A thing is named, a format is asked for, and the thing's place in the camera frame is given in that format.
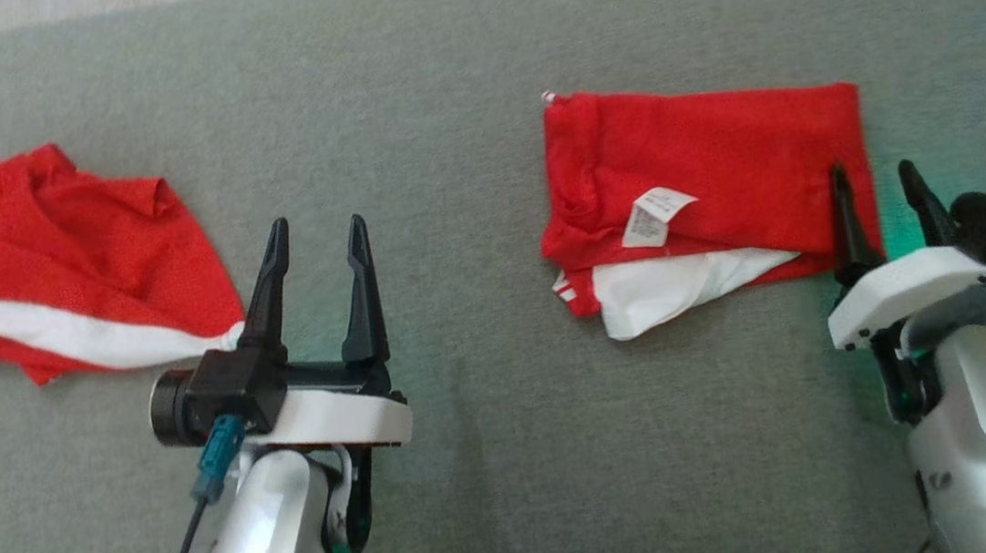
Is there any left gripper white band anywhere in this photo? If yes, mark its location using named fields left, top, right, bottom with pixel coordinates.
left=218, top=206, right=427, bottom=553

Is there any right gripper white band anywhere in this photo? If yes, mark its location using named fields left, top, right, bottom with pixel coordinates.
left=810, top=148, right=986, bottom=435

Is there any red basketball jersey black print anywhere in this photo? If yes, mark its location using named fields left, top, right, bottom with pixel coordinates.
left=524, top=58, right=892, bottom=350

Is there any red shorts white stripe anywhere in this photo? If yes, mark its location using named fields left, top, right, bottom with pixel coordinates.
left=0, top=125, right=253, bottom=392

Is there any left blue cable connector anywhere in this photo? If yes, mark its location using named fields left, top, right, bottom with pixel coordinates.
left=185, top=412, right=253, bottom=507

